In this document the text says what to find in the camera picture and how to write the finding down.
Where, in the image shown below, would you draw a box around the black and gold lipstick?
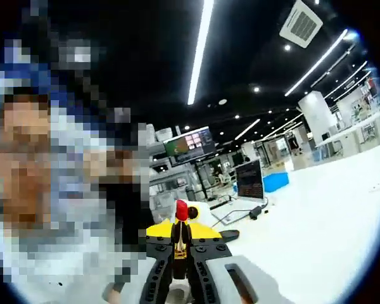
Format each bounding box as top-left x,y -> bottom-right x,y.
172,199 -> 191,281

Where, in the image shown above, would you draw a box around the background equipment rack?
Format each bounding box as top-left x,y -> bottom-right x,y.
150,158 -> 210,212

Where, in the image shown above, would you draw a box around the black power adapter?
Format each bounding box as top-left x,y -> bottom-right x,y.
249,205 -> 267,220

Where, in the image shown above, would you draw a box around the silver laptop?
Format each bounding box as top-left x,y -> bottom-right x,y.
210,159 -> 269,223

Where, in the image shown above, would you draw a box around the overhead display screen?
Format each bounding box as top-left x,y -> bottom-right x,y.
163,126 -> 217,166

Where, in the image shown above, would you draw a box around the blue plastic bin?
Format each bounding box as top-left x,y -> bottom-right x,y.
262,172 -> 290,193

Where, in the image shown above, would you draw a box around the white storage boxes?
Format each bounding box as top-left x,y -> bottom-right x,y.
155,127 -> 180,143

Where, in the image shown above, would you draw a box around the long ceiling light strip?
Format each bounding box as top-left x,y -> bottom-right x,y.
187,0 -> 215,106

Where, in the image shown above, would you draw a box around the curved ceiling light strip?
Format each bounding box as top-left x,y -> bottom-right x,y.
284,28 -> 349,98

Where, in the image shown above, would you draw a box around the white ceiling air conditioner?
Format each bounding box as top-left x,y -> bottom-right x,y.
279,0 -> 324,49

